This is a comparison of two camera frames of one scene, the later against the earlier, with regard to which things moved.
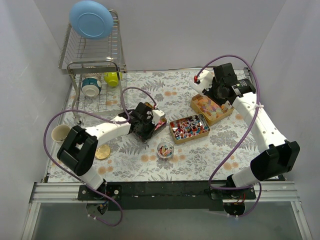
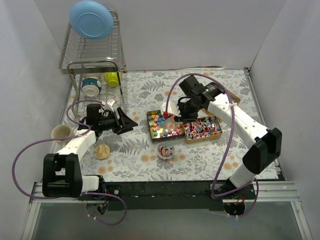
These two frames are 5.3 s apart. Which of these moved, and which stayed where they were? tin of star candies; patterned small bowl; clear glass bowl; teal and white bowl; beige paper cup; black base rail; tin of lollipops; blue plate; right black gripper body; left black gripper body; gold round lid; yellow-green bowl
Moved: tin of star candies; right black gripper body; left black gripper body; tin of lollipops
Stayed: patterned small bowl; blue plate; beige paper cup; yellow-green bowl; clear glass bowl; gold round lid; teal and white bowl; black base rail
